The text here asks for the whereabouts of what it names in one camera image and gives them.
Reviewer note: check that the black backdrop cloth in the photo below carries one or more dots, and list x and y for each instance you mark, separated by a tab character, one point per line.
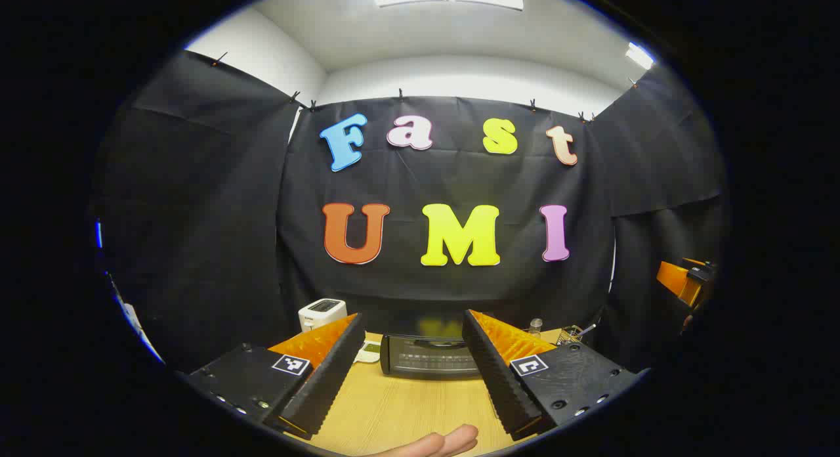
197	214

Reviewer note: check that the small ceiling light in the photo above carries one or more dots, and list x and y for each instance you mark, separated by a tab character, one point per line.
640	55

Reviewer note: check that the white divided dish with grains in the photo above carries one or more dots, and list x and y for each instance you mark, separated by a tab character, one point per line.
369	352

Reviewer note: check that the white toaster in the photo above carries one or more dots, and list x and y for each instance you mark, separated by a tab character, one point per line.
321	312

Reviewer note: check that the clear bottle with flower label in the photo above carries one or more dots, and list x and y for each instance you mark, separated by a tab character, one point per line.
535	327

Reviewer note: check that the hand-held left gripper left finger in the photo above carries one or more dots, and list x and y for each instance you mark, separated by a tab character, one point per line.
328	378

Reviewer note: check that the black electric oven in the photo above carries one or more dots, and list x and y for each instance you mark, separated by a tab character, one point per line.
426	358

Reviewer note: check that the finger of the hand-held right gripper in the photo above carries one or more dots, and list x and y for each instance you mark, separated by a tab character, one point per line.
672	278

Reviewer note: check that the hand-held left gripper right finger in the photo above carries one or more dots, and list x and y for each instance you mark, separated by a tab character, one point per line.
502	378

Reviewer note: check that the silver metal utensil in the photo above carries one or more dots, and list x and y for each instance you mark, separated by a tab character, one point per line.
588	328

